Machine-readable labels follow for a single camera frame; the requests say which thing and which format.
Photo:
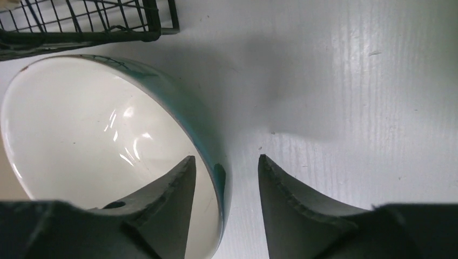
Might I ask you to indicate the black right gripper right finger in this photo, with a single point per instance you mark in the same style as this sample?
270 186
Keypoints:
301 222

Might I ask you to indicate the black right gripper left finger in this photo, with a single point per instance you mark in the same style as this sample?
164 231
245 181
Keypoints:
152 222

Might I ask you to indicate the white ceramic bowl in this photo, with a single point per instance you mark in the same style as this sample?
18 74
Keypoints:
92 129

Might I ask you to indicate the black wire basket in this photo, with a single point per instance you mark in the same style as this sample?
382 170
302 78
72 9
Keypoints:
32 28

